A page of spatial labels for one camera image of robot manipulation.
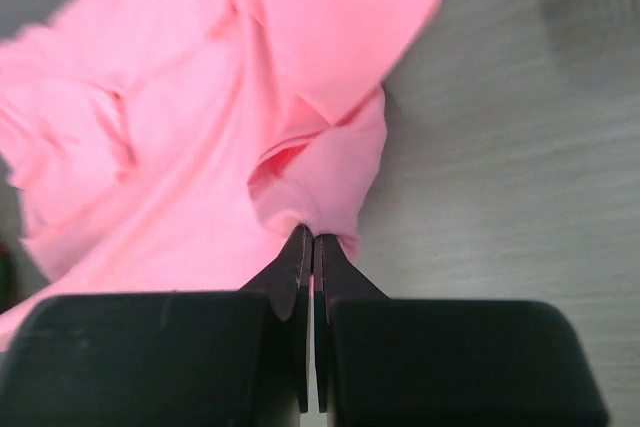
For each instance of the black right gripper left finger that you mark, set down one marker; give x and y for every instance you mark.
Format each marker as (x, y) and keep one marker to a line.
(215, 358)

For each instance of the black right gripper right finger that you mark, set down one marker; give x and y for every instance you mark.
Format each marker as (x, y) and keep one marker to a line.
(383, 361)

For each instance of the pink t shirt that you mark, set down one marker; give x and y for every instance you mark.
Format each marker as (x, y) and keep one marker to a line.
(173, 145)

